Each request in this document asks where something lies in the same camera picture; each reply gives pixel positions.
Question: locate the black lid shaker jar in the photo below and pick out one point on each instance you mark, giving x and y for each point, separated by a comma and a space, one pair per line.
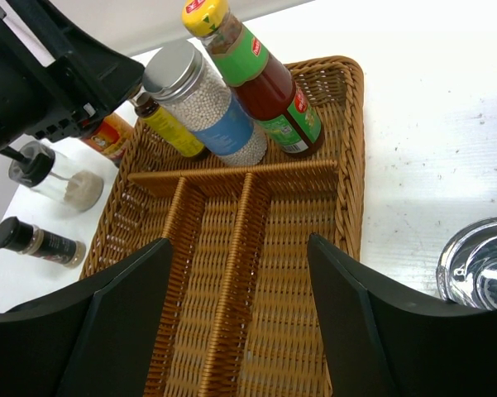
54, 175

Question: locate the silver lid blue label jar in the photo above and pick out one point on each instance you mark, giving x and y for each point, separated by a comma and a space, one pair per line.
181, 80

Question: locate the brown wicker divided basket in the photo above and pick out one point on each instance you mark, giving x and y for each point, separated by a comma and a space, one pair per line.
239, 317

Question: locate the yellow cap green label bottle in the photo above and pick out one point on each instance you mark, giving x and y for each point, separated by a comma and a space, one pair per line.
264, 87

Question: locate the red lid chili sauce jar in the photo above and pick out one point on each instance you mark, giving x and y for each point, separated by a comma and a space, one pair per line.
111, 138

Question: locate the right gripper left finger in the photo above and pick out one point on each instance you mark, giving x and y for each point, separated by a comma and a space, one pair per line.
94, 337

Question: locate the steel top glass grinder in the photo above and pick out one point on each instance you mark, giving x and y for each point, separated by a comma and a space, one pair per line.
467, 267

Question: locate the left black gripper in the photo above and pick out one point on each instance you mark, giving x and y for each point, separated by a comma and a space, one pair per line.
56, 81

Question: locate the black cap spice bottle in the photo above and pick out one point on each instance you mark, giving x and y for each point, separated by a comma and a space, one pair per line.
27, 239

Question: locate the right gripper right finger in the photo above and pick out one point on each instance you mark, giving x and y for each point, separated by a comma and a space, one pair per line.
382, 338

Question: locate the cork top yellow label bottle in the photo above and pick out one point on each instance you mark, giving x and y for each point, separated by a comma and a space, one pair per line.
168, 127

